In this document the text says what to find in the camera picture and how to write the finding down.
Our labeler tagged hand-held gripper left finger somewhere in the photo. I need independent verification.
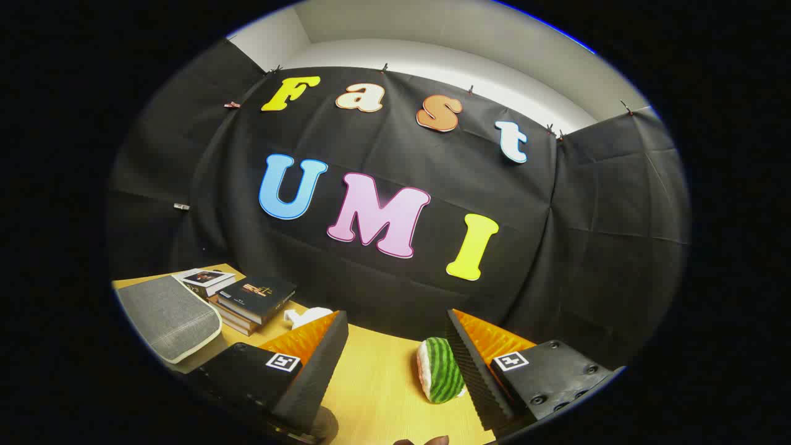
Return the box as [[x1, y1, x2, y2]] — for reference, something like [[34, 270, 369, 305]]
[[185, 311, 349, 443]]

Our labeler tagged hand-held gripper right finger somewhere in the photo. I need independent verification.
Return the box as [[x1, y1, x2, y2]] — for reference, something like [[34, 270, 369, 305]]
[[446, 309, 626, 436]]

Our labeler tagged grey fabric storage box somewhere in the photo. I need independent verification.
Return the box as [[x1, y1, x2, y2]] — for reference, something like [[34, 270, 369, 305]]
[[116, 275, 223, 365]]

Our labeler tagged watermelon slice plush toy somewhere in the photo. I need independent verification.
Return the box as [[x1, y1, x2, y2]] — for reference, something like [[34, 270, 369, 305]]
[[417, 337, 466, 405]]

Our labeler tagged white plush toy with eyes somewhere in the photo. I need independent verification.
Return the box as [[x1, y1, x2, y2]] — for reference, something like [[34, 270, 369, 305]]
[[284, 307, 335, 330]]

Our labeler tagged dark blue hardcover book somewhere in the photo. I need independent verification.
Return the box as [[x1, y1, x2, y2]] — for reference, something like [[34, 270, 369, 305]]
[[216, 276, 297, 326]]

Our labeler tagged black backdrop cloth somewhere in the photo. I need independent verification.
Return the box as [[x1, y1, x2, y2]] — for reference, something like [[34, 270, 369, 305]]
[[106, 38, 692, 371]]

